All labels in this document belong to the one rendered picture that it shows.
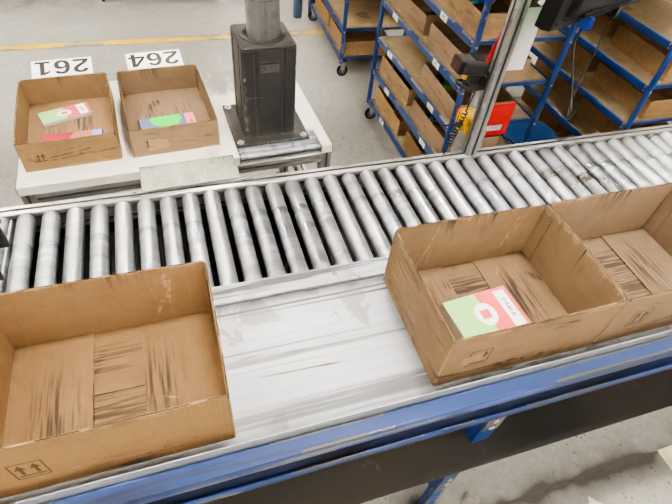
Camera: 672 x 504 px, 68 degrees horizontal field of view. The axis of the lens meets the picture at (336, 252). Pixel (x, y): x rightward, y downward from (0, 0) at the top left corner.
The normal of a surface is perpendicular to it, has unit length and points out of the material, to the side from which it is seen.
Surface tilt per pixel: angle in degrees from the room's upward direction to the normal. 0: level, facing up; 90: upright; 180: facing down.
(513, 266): 0
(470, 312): 0
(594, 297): 90
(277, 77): 90
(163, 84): 88
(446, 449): 0
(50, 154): 91
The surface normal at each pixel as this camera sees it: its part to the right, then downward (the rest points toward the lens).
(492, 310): 0.08, -0.67
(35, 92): 0.37, 0.71
